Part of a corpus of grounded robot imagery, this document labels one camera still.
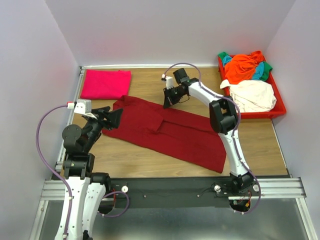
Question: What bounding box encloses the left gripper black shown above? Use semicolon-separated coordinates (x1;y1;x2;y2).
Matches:
83;105;124;152

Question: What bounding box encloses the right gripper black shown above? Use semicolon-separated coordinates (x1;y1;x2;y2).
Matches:
163;86;186;109

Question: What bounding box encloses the dark red t shirt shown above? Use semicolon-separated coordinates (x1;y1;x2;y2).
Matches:
102;95;227;173

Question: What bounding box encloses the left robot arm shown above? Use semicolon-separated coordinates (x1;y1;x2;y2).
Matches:
55;106;123;240

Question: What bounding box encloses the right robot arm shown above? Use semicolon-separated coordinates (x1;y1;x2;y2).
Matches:
161;68;262;196

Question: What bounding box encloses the folded pink t shirt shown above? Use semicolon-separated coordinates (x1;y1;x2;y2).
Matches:
80;69;132;100

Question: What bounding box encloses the orange t shirt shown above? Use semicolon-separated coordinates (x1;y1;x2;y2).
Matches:
223;50;266;85

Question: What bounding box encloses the white t shirt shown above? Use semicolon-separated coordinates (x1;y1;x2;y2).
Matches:
220;79;277;113

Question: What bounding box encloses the teal t shirt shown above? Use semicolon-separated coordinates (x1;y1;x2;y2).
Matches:
222;55;266;81

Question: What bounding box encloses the green t shirt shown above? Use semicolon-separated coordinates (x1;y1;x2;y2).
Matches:
217;50;273;78

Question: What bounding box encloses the red plastic bin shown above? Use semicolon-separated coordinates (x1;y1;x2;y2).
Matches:
217;56;287;119

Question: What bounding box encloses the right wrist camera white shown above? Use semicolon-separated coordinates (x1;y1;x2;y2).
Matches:
161;74;174;90

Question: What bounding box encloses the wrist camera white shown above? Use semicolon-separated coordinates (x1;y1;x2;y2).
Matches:
161;74;174;90
67;99;97;119

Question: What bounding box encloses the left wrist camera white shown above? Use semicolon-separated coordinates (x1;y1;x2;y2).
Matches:
67;99;97;119

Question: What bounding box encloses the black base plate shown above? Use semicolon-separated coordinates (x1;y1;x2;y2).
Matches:
110;176;259;209

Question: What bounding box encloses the aluminium rail frame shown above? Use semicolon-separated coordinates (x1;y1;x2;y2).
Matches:
29;66;312;240

